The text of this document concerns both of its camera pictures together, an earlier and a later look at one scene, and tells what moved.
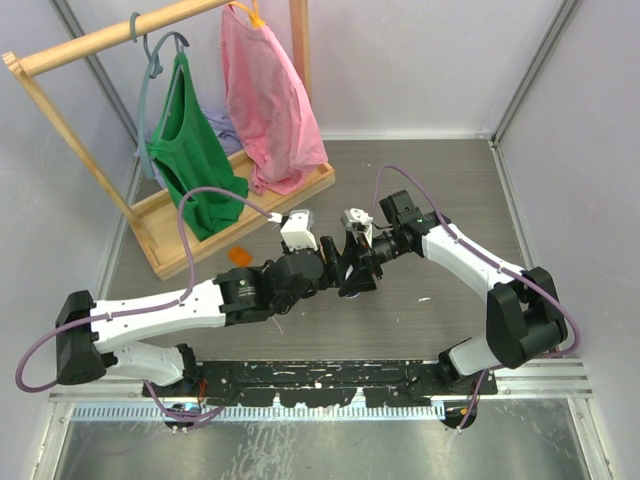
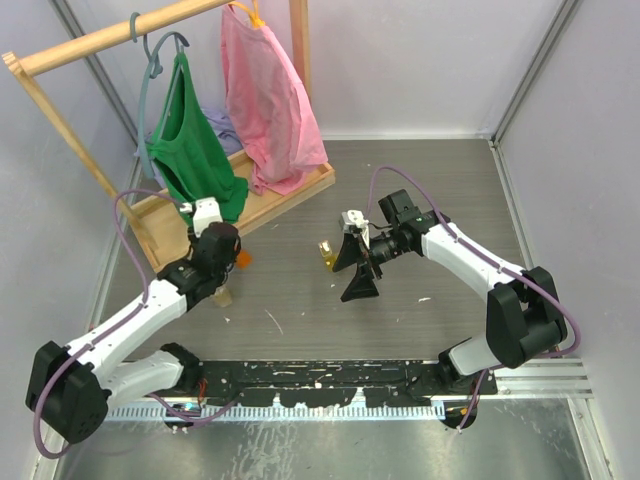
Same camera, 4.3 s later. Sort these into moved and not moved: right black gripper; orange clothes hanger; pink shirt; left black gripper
Moved: left black gripper
Not moved: orange clothes hanger; right black gripper; pink shirt
